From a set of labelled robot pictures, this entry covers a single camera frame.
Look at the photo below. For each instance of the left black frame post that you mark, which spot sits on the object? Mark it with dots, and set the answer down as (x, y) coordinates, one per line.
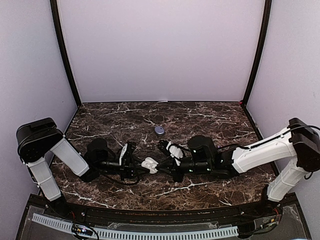
(63, 51)

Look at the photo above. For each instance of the white slotted cable duct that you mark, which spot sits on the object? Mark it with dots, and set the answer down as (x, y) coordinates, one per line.
(99, 233)

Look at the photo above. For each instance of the purple round charging case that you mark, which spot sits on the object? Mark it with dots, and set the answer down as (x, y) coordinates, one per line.
(159, 130)

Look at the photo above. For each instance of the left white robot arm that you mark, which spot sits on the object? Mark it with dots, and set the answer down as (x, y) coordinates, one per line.
(40, 138)

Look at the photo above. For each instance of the right black frame post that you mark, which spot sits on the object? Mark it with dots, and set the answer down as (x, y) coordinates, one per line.
(258, 52)

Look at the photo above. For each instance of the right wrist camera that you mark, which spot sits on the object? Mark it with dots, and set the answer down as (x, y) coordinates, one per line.
(172, 150)

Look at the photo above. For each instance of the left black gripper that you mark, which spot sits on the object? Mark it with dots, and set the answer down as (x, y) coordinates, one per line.
(128, 165)

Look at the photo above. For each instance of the white earbud charging case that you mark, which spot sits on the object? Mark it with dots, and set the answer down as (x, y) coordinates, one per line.
(150, 164)

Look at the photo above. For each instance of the black frame post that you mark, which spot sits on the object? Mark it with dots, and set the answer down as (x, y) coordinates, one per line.
(63, 51)
(258, 52)

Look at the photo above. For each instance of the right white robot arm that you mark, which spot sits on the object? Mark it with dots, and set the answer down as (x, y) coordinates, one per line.
(298, 141)

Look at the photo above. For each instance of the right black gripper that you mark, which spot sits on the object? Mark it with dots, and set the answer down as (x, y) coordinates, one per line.
(170, 164)

